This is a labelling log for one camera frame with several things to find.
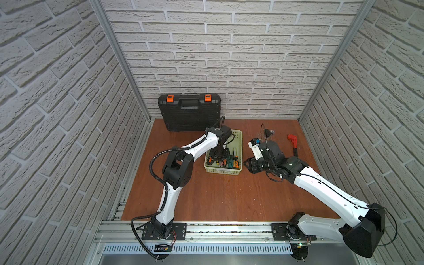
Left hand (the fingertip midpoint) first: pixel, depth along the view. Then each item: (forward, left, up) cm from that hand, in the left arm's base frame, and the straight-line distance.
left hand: (226, 158), depth 92 cm
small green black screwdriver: (-1, -2, -1) cm, 3 cm away
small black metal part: (+23, -31, -4) cm, 38 cm away
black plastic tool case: (+24, +22, +13) cm, 35 cm away
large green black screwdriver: (+6, -5, -5) cm, 9 cm away
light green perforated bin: (+14, -8, -4) cm, 17 cm away
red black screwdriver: (-1, +1, -4) cm, 4 cm away
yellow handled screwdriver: (-2, -5, -2) cm, 6 cm away
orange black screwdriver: (-1, +9, -1) cm, 9 cm away
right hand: (-9, -10, +12) cm, 18 cm away
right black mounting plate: (-37, -23, -5) cm, 44 cm away
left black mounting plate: (-36, +23, -6) cm, 43 cm away
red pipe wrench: (+17, -46, -3) cm, 49 cm away
